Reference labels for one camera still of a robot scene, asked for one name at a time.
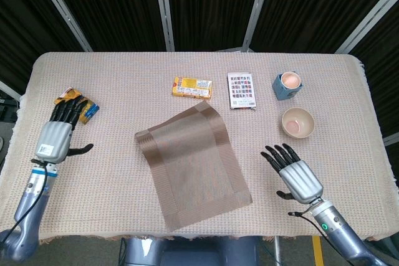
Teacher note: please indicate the white picture-grid card box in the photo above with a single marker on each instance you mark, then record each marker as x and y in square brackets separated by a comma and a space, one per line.
[241, 90]

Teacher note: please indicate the yellow flat snack box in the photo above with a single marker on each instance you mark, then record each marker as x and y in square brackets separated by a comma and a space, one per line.
[191, 88]

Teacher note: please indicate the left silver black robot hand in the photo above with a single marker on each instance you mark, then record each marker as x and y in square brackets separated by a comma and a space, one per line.
[54, 141]

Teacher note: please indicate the brown woven placemat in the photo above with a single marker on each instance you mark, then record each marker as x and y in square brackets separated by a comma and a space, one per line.
[193, 166]

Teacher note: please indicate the orange and blue snack box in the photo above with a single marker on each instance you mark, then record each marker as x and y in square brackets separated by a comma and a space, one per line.
[92, 111]

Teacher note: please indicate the beige woven tablecloth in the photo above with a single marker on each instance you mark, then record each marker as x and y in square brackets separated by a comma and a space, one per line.
[109, 69]

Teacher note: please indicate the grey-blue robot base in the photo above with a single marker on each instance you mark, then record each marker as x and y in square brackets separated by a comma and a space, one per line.
[187, 253]

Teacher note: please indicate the black pleated curtain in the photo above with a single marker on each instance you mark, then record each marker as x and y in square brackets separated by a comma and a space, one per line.
[118, 4]

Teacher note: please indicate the pink bowl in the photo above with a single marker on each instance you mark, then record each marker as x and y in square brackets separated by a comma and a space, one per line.
[304, 130]

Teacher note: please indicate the pink cup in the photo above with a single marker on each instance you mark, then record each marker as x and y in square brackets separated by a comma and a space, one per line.
[290, 80]

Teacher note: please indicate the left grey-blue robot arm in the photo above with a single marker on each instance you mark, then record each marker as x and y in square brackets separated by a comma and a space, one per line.
[31, 197]

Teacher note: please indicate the blue square cup box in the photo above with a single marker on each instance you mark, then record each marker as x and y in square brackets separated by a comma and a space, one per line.
[282, 93]

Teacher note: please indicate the grey metal frame post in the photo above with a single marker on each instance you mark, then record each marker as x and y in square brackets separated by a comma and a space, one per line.
[62, 13]
[163, 7]
[257, 7]
[368, 18]
[391, 139]
[9, 90]

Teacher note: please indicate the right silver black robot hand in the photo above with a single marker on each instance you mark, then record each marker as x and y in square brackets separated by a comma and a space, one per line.
[300, 182]

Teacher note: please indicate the metal table leg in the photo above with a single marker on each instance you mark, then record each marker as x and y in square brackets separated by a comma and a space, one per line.
[276, 252]

